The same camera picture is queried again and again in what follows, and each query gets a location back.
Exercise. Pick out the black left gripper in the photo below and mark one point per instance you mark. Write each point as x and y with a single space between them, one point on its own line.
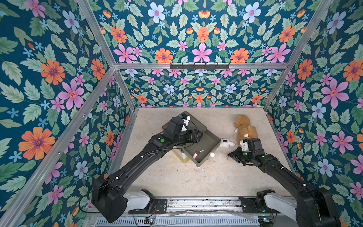
195 139

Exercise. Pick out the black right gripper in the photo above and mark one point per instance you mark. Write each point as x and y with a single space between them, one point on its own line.
237 155

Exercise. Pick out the grey top drawer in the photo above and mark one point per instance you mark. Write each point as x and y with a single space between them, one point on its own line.
209 143

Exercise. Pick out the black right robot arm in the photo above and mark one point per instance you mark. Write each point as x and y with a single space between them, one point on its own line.
311 206

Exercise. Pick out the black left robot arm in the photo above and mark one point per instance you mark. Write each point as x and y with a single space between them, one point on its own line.
110 195

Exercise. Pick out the grey top drawer cabinet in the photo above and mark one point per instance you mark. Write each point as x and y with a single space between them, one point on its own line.
173 129

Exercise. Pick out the yellow drawer cabinet base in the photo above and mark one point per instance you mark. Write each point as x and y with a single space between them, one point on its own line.
182 156

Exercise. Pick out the brown teddy bear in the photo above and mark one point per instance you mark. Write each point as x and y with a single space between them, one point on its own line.
244 129

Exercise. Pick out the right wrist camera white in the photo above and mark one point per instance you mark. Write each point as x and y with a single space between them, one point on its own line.
244 144

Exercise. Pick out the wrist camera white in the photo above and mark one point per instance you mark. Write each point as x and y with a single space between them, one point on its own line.
186 119
244 144

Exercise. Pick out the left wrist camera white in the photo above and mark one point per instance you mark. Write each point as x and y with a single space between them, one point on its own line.
186 119

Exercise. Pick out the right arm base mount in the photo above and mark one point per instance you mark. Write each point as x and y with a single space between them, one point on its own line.
268 201

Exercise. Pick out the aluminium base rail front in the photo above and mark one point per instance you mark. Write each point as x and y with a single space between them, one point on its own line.
225 211

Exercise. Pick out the black wall hook rail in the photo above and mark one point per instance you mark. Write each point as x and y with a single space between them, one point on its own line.
199 66

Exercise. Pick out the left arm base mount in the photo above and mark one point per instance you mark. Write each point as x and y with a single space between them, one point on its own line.
145 203

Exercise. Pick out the aluminium frame left floor rail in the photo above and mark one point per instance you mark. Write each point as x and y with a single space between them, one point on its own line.
117 162

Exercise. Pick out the aluminium frame left rear post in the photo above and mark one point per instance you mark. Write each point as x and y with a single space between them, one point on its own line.
105 49

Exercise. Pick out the aluminium frame post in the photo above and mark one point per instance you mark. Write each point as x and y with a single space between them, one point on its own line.
317 17
105 49

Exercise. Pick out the aluminium frame right rear post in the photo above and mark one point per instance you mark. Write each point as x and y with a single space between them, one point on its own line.
317 17

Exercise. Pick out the aluminium frame left top beam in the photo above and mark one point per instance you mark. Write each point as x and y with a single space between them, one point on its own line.
33 185

